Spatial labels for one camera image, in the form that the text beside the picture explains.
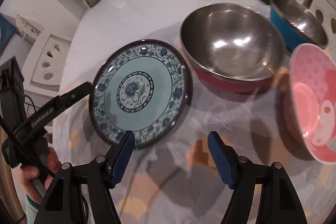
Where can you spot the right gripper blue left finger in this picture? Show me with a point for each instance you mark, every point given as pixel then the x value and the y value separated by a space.
pixel 118 158

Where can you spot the blue steel bowl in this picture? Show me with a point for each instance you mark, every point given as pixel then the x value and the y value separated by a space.
pixel 297 24

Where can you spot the blue floral ceramic plate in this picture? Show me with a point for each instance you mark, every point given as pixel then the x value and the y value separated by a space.
pixel 143 87

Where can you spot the red steel bowl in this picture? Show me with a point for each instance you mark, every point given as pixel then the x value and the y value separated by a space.
pixel 232 47

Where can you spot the white chair far left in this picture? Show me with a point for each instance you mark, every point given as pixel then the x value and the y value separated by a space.
pixel 44 65

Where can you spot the pink cartoon bowl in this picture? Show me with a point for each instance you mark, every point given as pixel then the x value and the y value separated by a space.
pixel 309 105

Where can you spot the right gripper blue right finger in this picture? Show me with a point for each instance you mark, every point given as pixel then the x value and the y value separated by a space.
pixel 225 159

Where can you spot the fan pattern table mat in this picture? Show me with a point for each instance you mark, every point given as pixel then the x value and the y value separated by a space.
pixel 176 180

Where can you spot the white chair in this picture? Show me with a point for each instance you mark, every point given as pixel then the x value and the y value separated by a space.
pixel 324 10
pixel 44 65

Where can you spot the white chair near right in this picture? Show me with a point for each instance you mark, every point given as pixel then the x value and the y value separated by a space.
pixel 324 10

